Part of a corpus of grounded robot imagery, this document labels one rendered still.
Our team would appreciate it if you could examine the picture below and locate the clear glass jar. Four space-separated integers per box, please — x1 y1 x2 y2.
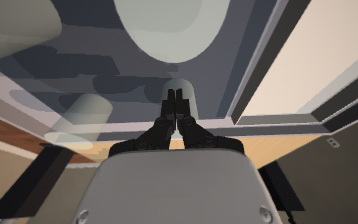
113 0 230 63
158 78 200 140
44 94 113 150
0 0 62 59

